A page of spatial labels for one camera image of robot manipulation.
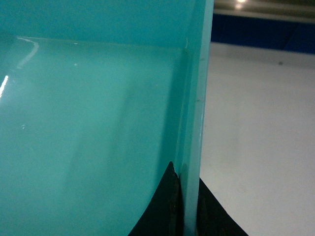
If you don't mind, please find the teal plastic bin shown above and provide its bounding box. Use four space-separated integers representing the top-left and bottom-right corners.
0 0 214 236

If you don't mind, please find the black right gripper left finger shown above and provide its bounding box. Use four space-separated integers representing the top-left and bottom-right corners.
129 162 184 236

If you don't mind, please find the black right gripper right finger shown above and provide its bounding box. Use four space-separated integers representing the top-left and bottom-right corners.
197 179 247 236

